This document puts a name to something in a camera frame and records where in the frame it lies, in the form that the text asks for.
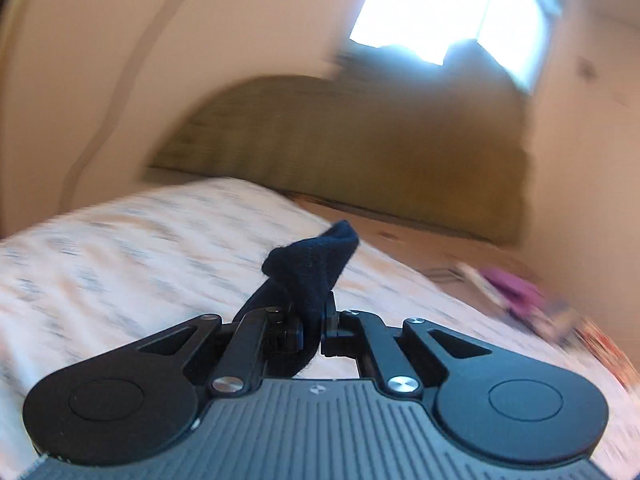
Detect window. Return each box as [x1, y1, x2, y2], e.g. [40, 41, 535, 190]
[348, 0, 559, 92]

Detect purple pink garment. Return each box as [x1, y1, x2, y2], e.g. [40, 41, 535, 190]
[480, 268, 547, 320]

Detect grey navy knit sweater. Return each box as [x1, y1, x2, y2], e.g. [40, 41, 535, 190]
[233, 220, 359, 378]

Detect olive green upholstered headboard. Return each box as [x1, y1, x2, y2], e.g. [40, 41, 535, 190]
[150, 49, 528, 244]

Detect white script print quilt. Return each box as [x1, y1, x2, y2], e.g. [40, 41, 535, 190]
[1, 179, 639, 479]

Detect red floral fabric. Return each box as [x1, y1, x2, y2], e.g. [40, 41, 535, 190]
[574, 318, 639, 391]

